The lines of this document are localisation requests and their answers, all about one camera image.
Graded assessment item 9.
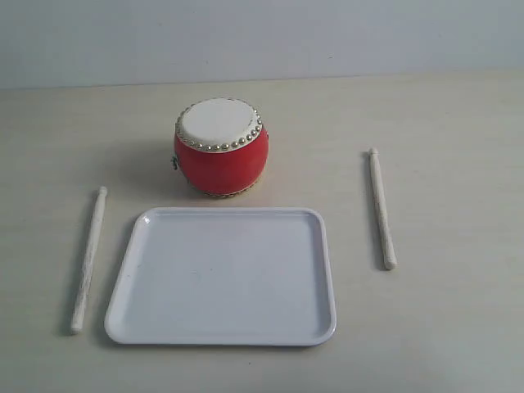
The small red drum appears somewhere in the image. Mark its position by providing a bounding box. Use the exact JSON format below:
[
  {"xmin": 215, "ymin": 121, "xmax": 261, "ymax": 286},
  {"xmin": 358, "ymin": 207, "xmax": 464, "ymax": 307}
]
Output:
[{"xmin": 172, "ymin": 97, "xmax": 269, "ymax": 197}]

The white drumstick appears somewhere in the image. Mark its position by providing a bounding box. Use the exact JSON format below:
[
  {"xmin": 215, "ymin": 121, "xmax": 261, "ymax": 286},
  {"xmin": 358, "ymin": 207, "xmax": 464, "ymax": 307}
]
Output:
[
  {"xmin": 70, "ymin": 186, "xmax": 108, "ymax": 335},
  {"xmin": 368, "ymin": 147, "xmax": 398, "ymax": 270}
]

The white rectangular plastic tray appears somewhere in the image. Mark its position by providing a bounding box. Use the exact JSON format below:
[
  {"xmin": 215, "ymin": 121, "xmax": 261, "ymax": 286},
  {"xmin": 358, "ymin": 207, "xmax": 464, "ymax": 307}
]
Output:
[{"xmin": 104, "ymin": 207, "xmax": 337, "ymax": 347}]

